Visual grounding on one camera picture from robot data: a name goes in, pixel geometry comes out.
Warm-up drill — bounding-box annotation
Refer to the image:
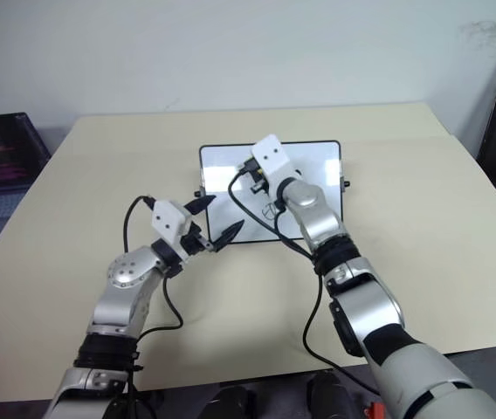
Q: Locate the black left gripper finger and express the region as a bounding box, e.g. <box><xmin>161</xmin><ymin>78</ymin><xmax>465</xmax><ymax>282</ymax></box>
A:
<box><xmin>185</xmin><ymin>195</ymin><xmax>217</xmax><ymax>216</ymax></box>
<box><xmin>211</xmin><ymin>220</ymin><xmax>246</xmax><ymax>254</ymax></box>

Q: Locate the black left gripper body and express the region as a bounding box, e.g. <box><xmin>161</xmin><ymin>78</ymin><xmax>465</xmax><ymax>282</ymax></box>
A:
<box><xmin>180</xmin><ymin>223</ymin><xmax>216</xmax><ymax>258</ymax></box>

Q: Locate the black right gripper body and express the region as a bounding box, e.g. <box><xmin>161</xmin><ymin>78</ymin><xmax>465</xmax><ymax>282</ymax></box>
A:
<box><xmin>237</xmin><ymin>157</ymin><xmax>272</xmax><ymax>196</ymax></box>

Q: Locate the black-framed whiteboard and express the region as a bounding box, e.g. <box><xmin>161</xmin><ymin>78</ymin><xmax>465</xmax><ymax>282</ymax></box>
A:
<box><xmin>193</xmin><ymin>140</ymin><xmax>352</xmax><ymax>244</ymax></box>

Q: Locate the black rounded shape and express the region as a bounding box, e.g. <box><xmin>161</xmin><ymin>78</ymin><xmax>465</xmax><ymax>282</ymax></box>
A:
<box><xmin>206</xmin><ymin>383</ymin><xmax>258</xmax><ymax>419</ymax></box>
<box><xmin>306</xmin><ymin>370</ymin><xmax>363</xmax><ymax>419</ymax></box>

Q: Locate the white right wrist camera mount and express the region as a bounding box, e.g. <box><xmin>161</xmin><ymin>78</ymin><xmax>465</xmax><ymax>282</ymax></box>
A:
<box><xmin>251</xmin><ymin>134</ymin><xmax>306</xmax><ymax>194</ymax></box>

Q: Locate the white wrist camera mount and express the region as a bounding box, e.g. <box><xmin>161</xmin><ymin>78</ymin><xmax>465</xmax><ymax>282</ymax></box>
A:
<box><xmin>251</xmin><ymin>134</ymin><xmax>306</xmax><ymax>194</ymax></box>
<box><xmin>151</xmin><ymin>199</ymin><xmax>193</xmax><ymax>259</ymax></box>

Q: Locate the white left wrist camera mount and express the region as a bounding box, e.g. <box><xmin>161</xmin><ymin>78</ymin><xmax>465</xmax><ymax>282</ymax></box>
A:
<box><xmin>151</xmin><ymin>199</ymin><xmax>193</xmax><ymax>259</ymax></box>

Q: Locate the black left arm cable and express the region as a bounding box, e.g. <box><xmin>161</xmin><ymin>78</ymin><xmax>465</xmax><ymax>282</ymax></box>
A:
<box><xmin>122</xmin><ymin>195</ymin><xmax>184</xmax><ymax>394</ymax></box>

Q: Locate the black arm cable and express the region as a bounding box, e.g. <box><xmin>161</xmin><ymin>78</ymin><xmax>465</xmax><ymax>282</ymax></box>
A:
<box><xmin>122</xmin><ymin>195</ymin><xmax>184</xmax><ymax>394</ymax></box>
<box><xmin>228</xmin><ymin>165</ymin><xmax>382</xmax><ymax>396</ymax></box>

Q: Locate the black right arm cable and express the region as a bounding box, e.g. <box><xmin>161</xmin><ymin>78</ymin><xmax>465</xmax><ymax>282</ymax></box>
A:
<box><xmin>228</xmin><ymin>165</ymin><xmax>382</xmax><ymax>396</ymax></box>

